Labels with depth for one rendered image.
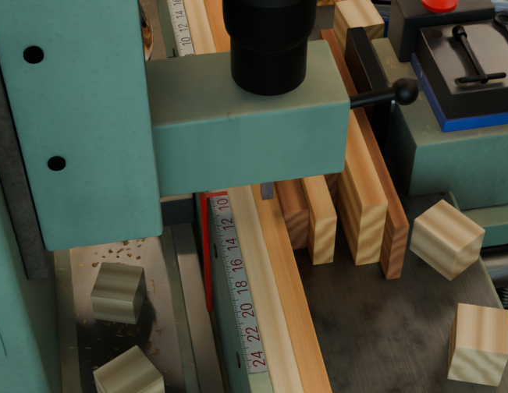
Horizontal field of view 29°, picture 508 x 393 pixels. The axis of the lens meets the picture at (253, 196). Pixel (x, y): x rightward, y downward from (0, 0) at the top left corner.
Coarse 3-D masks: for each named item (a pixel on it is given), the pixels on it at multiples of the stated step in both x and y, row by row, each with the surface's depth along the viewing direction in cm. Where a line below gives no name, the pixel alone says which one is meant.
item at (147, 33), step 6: (144, 12) 76; (144, 18) 76; (144, 24) 76; (150, 24) 77; (144, 30) 76; (150, 30) 77; (144, 36) 76; (150, 36) 77; (144, 42) 77; (150, 42) 77; (144, 48) 77; (150, 48) 78; (150, 54) 78
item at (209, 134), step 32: (160, 64) 68; (192, 64) 68; (224, 64) 68; (320, 64) 68; (160, 96) 65; (192, 96) 65; (224, 96) 65; (256, 96) 65; (288, 96) 65; (320, 96) 65; (160, 128) 64; (192, 128) 64; (224, 128) 65; (256, 128) 65; (288, 128) 66; (320, 128) 66; (160, 160) 66; (192, 160) 66; (224, 160) 67; (256, 160) 67; (288, 160) 68; (320, 160) 69; (160, 192) 68; (192, 192) 69
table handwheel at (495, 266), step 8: (496, 248) 88; (504, 248) 88; (488, 256) 87; (496, 256) 87; (504, 256) 87; (488, 264) 87; (496, 264) 87; (504, 264) 87; (488, 272) 87; (496, 272) 87; (504, 272) 87; (496, 280) 87; (504, 280) 87
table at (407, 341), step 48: (336, 240) 79; (336, 288) 76; (384, 288) 76; (432, 288) 76; (480, 288) 76; (336, 336) 73; (384, 336) 73; (432, 336) 73; (240, 384) 70; (336, 384) 70; (384, 384) 70; (432, 384) 70; (480, 384) 70
